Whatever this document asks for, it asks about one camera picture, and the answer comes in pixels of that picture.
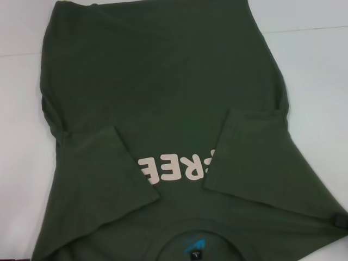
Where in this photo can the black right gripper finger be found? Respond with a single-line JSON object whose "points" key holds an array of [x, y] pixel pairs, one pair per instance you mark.
{"points": [[338, 220]]}

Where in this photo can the dark green FREE T-shirt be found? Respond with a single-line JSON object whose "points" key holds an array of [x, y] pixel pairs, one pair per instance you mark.
{"points": [[163, 95]]}

